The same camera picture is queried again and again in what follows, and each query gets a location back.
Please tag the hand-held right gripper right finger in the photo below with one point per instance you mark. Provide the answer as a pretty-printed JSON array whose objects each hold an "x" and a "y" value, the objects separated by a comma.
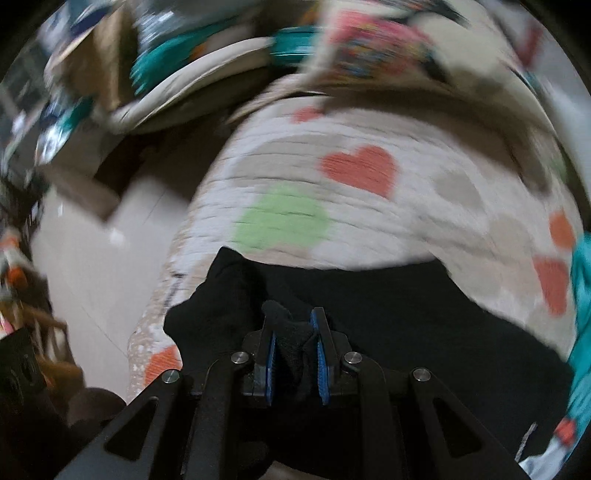
[{"x": 320, "y": 369}]

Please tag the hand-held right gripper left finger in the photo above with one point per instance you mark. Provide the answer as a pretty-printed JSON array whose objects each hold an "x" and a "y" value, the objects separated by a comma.
[{"x": 271, "y": 369}]

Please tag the black pants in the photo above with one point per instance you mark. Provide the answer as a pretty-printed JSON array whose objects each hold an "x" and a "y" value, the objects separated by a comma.
[{"x": 415, "y": 323}]

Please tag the heart-print quilted blanket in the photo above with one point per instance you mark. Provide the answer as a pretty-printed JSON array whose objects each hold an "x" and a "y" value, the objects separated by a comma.
[{"x": 360, "y": 184}]

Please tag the teal cloth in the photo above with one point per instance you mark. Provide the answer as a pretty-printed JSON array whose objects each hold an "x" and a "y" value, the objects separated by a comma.
[{"x": 579, "y": 332}]

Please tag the beige cushion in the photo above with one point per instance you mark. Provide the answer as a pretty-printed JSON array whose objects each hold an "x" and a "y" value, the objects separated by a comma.
[{"x": 184, "y": 92}]

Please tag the cardboard box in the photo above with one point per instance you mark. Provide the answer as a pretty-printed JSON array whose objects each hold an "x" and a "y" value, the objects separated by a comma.
[{"x": 90, "y": 69}]

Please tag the colourful printed cloth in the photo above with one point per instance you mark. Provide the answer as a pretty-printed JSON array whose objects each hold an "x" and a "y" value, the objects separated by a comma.
[{"x": 383, "y": 46}]

